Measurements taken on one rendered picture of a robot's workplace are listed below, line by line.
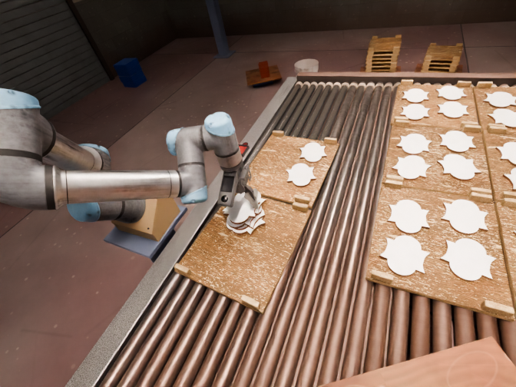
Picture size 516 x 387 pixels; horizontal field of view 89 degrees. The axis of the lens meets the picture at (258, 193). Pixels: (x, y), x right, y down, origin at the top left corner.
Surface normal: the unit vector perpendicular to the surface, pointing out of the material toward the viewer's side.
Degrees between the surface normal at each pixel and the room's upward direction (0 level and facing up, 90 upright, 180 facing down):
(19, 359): 0
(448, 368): 0
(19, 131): 77
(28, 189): 69
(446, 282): 0
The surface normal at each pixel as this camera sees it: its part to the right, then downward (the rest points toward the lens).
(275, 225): -0.16, -0.69
